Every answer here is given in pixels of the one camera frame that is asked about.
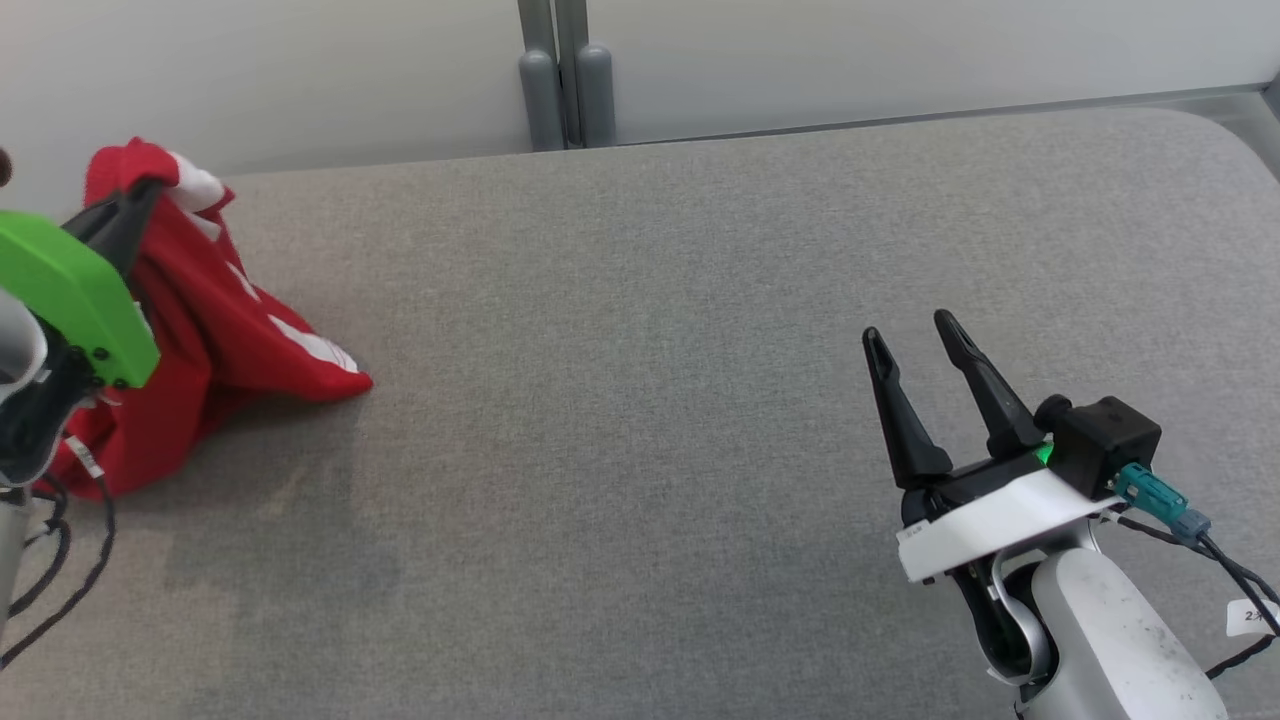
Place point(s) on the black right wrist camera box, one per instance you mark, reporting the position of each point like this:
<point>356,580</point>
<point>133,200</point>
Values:
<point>1105,445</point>

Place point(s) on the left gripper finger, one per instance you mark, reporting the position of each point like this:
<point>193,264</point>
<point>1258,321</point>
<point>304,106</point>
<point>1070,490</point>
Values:
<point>120,225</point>

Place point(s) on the grey partition base rail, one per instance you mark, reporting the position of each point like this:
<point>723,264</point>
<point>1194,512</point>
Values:
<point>900,115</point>

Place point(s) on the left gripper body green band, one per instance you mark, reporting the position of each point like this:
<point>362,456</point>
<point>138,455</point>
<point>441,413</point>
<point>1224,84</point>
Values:
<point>70,285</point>

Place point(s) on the red white basketball jersey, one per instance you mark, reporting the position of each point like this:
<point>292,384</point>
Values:
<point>220,340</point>

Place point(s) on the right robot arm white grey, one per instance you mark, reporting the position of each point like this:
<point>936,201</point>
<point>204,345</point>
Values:
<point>1110,630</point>

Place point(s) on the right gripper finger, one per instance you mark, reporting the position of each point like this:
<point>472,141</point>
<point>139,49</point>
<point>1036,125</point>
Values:
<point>908,430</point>
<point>1000,405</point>

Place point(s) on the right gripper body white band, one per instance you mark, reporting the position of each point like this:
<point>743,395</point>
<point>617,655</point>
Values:
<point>1000,520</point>

